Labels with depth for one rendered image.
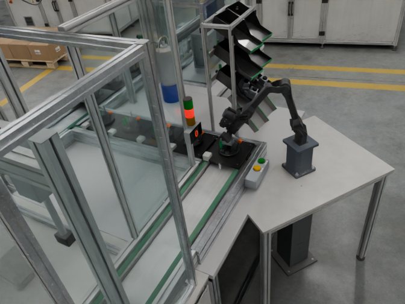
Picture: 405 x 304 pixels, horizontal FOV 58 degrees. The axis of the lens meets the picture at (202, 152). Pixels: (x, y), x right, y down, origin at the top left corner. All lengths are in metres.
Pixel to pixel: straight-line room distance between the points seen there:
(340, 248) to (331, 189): 0.92
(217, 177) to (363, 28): 4.26
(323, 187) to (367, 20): 4.06
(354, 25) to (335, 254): 3.81
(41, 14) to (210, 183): 6.60
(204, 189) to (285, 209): 0.45
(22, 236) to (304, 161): 1.64
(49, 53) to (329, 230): 5.04
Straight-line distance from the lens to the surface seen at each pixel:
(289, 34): 6.02
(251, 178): 2.03
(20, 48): 6.87
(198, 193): 2.03
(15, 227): 0.81
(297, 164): 2.15
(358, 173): 2.29
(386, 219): 3.27
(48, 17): 8.16
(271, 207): 2.02
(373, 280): 2.89
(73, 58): 1.30
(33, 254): 0.87
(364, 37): 6.01
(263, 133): 2.54
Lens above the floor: 2.33
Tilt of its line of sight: 38 degrees down
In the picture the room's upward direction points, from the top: 7 degrees counter-clockwise
